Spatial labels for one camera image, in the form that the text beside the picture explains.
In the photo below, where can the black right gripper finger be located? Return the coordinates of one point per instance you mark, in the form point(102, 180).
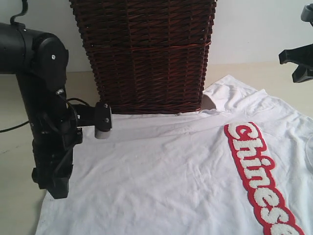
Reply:
point(303, 73)
point(300, 55)

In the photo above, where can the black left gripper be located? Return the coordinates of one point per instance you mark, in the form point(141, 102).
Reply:
point(53, 151)

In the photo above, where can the white t-shirt red lettering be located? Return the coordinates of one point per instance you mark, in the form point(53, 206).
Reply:
point(243, 168)

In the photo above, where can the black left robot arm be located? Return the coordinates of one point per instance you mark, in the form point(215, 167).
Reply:
point(39, 61)

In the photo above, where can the dark brown wicker basket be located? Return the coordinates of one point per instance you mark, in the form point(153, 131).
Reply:
point(147, 56)

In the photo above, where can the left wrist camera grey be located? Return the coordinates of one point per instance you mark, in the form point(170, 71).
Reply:
point(99, 116)

